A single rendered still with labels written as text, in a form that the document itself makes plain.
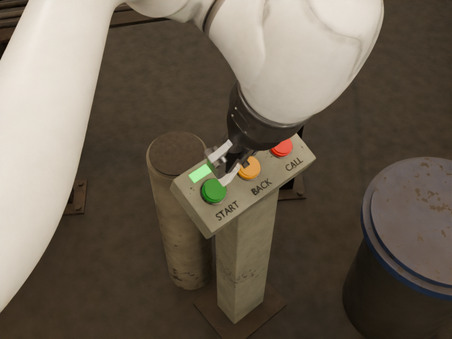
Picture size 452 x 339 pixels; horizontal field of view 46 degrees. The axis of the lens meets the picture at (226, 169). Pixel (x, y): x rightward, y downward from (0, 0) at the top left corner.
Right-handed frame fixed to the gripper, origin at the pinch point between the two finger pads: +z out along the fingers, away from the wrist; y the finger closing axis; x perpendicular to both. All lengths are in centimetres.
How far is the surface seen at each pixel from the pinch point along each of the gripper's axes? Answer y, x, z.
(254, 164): -8.2, 0.6, 8.6
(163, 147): -1.9, -14.2, 23.6
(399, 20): -131, -25, 83
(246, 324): -5, 26, 63
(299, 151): -17.2, 3.1, 9.7
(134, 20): -10.9, -37.8, 17.7
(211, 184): 0.2, -0.6, 8.5
